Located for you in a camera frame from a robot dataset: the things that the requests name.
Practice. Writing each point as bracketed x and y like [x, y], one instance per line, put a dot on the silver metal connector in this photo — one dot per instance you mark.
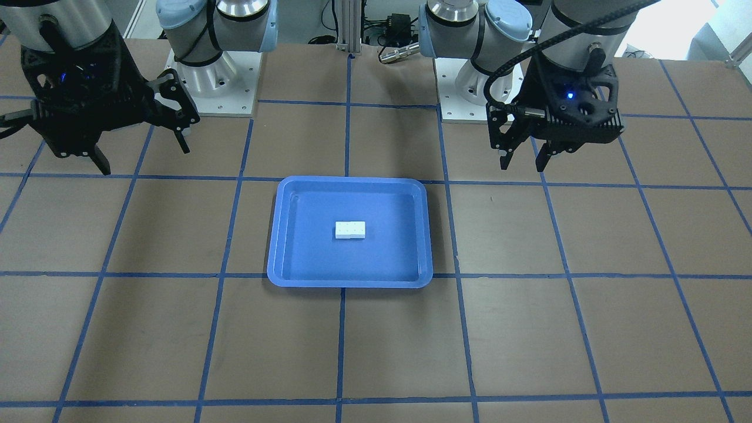
[399, 53]

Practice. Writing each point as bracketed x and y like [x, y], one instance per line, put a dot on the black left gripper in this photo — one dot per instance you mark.
[539, 88]

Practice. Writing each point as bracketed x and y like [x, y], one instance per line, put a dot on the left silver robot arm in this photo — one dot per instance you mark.
[497, 35]

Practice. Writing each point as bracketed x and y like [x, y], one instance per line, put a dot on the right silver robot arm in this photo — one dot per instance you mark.
[199, 31]

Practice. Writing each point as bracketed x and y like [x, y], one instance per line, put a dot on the aluminium frame post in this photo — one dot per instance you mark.
[349, 18]

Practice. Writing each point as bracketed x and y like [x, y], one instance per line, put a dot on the white square building block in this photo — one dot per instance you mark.
[358, 229]

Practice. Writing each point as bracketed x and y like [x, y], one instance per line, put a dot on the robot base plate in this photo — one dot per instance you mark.
[226, 88]
[461, 90]

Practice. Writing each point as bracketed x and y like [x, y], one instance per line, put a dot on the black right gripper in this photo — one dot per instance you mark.
[127, 75]

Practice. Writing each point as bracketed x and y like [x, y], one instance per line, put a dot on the blue plastic tray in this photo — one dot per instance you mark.
[396, 252]

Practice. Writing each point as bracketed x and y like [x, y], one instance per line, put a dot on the black power adapter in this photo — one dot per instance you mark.
[398, 26]

